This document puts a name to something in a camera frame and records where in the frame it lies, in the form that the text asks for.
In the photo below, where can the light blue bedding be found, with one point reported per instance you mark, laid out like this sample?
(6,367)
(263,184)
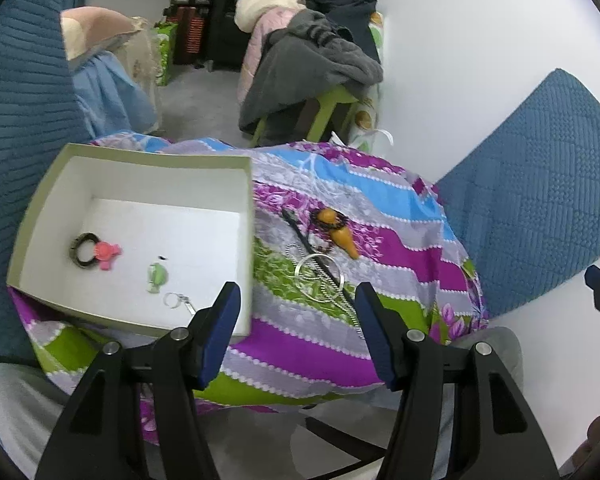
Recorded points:
(110,100)

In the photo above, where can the blue quilted cushion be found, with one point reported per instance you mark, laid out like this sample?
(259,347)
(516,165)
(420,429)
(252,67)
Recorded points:
(525,203)
(39,115)

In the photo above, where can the blue quilted cushion right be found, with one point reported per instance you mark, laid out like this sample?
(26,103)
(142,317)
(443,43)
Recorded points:
(525,203)

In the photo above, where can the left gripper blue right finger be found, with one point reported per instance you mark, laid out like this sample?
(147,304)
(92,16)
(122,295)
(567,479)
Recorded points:
(383,330)

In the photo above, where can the beige embroidered cloth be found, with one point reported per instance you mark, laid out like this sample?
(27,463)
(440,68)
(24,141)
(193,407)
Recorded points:
(140,57)

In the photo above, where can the green shopping bag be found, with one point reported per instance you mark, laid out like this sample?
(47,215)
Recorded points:
(165,33)

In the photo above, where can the black red suitcases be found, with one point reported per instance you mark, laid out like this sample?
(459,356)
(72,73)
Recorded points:
(207,35)

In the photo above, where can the green plastic stool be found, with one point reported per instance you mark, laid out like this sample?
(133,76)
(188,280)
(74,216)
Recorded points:
(276,116)

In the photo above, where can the pink beige pillow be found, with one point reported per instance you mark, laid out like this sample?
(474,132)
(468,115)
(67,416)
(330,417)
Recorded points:
(89,29)

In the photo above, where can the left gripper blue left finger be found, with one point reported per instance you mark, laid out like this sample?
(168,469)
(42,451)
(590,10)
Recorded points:
(212,329)

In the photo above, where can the green cardboard box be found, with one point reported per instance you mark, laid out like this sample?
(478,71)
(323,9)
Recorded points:
(101,216)

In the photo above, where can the colourful striped floral cloth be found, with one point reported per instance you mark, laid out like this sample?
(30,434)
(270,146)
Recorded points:
(376,223)

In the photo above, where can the person's grey trouser leg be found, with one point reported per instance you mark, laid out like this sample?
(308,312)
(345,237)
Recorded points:
(30,406)

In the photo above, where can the black hair stick green flower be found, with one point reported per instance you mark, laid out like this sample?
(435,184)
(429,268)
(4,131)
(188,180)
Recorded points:
(293,222)

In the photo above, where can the blue quilted cushion left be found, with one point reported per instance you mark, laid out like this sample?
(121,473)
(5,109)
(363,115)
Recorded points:
(39,115)

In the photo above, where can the grey fleece garment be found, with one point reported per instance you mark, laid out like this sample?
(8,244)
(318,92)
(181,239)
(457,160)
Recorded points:
(303,61)

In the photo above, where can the cream fluffy garment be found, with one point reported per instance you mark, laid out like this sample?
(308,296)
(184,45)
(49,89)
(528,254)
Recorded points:
(248,12)

